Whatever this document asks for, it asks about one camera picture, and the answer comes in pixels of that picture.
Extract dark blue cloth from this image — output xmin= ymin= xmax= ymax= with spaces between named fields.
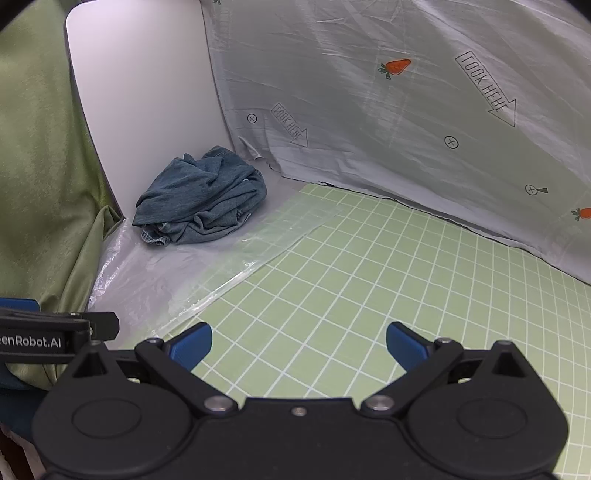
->
xmin=0 ymin=364 xmax=49 ymax=437

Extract blue denim jeans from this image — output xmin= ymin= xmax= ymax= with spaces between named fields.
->
xmin=133 ymin=145 xmax=269 ymax=246

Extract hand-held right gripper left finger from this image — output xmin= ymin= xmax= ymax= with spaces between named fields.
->
xmin=67 ymin=322 xmax=238 ymax=416

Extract grey carrot printed sheet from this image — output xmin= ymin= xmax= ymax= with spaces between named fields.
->
xmin=199 ymin=0 xmax=591 ymax=283

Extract crumpled clear plastic sheet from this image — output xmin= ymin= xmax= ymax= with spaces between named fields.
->
xmin=87 ymin=216 xmax=259 ymax=335

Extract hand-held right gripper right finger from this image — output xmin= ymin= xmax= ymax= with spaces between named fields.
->
xmin=360 ymin=322 xmax=542 ymax=416

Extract clear zip plastic bag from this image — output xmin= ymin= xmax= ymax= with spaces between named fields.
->
xmin=157 ymin=194 xmax=346 ymax=343

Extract green curtain cloth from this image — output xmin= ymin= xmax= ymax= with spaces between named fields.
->
xmin=0 ymin=0 xmax=124 ymax=391

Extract green grid cutting mat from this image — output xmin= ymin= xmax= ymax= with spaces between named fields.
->
xmin=182 ymin=182 xmax=591 ymax=480

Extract white board panel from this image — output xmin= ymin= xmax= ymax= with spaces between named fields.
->
xmin=64 ymin=0 xmax=238 ymax=221

